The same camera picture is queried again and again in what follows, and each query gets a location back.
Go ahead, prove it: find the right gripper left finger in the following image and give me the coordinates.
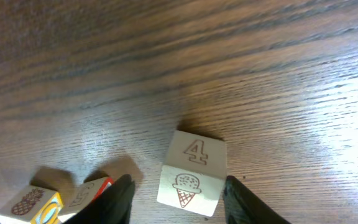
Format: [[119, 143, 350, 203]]
[[64, 174, 135, 224]]

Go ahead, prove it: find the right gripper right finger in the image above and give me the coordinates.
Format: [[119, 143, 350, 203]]
[[223, 175, 290, 224]]

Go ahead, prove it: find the wooden block number five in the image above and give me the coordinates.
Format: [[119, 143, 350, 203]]
[[58, 176, 114, 223]]

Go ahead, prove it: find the wooden block number four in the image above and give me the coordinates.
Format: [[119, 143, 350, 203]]
[[157, 130, 227, 217]]

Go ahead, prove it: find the wooden block pineapple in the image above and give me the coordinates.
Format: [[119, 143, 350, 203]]
[[0, 185, 64, 224]]

